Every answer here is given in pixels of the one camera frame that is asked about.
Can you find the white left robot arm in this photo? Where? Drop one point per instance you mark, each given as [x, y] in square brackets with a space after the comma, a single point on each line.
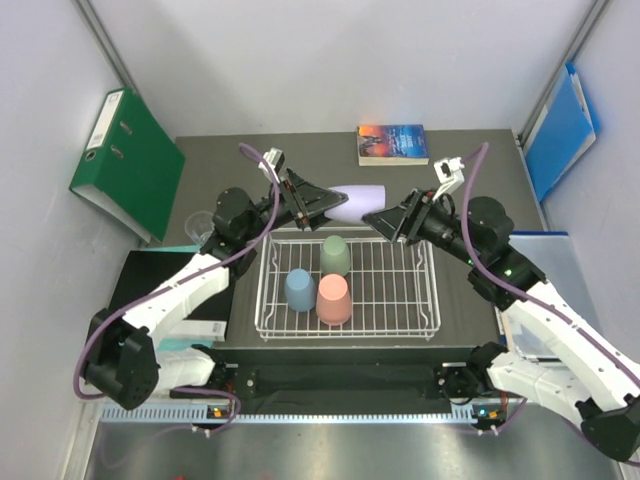
[120, 357]

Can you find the black base bar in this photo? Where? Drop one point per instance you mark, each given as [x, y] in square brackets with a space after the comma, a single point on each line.
[334, 380]

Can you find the clear glass front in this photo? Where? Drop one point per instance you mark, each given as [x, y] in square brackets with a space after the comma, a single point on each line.
[199, 226]

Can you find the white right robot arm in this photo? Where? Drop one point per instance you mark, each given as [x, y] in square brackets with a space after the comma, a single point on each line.
[598, 390]

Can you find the pink plastic cup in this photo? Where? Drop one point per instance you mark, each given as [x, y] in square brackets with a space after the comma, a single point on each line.
[333, 303]

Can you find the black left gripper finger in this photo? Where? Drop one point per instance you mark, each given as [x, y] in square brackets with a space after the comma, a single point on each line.
[308, 191]
[316, 211]

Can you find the purple plastic cup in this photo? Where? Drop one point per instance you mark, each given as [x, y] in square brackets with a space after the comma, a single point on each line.
[362, 200]

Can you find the teal notebook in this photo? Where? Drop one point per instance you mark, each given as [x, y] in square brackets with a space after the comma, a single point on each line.
[188, 289]

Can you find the black book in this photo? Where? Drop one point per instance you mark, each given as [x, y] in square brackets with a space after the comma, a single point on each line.
[144, 271]

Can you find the blue folder on wall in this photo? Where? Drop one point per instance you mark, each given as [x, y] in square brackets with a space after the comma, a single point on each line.
[566, 128]

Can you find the blue plastic cup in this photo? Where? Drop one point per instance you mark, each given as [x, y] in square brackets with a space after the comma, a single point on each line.
[300, 290]

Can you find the green plastic cup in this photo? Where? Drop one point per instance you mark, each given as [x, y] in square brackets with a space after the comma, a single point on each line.
[335, 256]

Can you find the paperback book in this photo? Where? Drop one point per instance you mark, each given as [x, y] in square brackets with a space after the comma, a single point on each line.
[392, 145]

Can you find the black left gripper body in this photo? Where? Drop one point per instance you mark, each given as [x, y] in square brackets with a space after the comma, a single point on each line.
[290, 204]

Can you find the white wire dish rack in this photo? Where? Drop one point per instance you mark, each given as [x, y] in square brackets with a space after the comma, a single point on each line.
[393, 287]

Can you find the white cable duct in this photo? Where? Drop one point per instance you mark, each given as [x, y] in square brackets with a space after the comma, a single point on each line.
[218, 412]

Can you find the green ring binder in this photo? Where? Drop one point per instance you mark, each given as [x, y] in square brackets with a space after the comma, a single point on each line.
[130, 167]

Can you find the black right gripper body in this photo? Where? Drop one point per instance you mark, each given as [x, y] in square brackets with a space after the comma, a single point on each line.
[428, 221]

